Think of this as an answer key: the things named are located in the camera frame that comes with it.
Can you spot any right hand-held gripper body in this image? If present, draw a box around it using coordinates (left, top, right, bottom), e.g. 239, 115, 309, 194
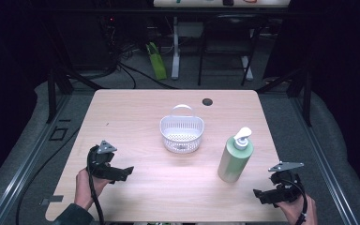
267, 160, 306, 204

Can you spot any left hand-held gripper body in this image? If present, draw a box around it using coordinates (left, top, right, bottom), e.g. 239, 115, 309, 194
86, 140, 120, 181

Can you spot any person's right hand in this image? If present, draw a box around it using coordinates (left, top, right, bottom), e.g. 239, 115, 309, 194
276, 193, 319, 225

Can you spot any person's left hand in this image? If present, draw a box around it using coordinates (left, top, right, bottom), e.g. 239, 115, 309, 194
74, 168, 113, 211

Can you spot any green pump bottle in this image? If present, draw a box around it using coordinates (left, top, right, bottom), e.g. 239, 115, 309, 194
217, 126, 255, 184

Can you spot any black tape square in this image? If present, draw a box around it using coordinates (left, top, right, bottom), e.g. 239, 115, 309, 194
48, 127, 69, 143

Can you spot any grey tape strip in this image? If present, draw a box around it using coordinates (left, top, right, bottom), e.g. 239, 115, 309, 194
38, 194, 65, 207

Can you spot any white plastic basket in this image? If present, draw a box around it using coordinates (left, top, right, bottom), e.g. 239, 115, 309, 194
159, 103, 205, 155

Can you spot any black metal stand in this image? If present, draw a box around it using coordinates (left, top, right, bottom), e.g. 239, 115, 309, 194
45, 66, 105, 125
255, 66, 314, 128

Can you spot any green bag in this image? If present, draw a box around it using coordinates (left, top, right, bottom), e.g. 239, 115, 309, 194
145, 41, 169, 81

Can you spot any white desk leg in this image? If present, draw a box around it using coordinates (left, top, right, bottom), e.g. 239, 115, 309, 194
171, 16, 181, 81

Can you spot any black chair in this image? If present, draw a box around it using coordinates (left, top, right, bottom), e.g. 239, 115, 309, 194
197, 13, 264, 87

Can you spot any light background desk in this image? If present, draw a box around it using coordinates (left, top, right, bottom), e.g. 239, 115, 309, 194
152, 0, 293, 9

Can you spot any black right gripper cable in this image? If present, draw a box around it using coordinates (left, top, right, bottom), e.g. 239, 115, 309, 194
279, 177, 309, 225

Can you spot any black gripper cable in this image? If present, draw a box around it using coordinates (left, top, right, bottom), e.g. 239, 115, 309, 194
86, 146, 106, 225
279, 177, 309, 225

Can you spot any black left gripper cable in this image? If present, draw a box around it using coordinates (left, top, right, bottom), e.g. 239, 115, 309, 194
86, 146, 106, 225

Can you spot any metal floor rail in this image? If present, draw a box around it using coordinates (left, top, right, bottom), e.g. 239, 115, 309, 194
289, 97, 360, 225
0, 93, 73, 225

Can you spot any black floor cable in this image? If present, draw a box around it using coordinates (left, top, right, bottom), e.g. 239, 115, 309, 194
14, 125, 83, 225

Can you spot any black cable bundle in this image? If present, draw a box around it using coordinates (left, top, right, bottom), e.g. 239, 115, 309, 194
106, 40, 180, 91

